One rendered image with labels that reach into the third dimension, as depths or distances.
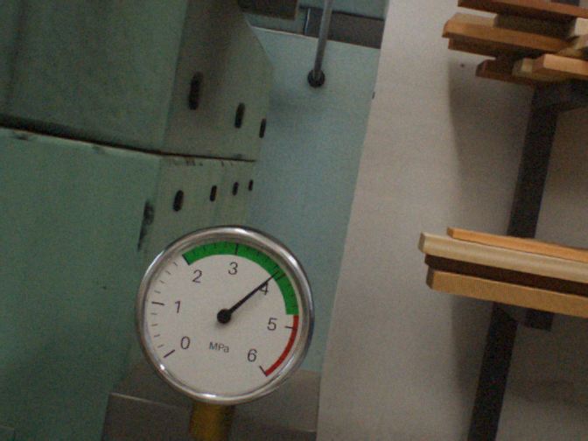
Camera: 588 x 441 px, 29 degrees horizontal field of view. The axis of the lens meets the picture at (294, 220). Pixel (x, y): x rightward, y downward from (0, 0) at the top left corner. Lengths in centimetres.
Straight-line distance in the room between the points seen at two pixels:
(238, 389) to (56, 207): 12
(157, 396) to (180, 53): 14
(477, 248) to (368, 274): 54
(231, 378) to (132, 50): 14
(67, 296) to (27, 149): 6
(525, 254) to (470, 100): 60
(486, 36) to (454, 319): 78
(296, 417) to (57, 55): 17
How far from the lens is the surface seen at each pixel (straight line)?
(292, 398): 47
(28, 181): 47
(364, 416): 295
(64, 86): 46
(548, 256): 247
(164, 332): 40
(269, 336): 39
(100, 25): 46
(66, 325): 47
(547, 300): 244
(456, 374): 295
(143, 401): 43
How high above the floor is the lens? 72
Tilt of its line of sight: 3 degrees down
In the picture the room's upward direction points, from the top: 10 degrees clockwise
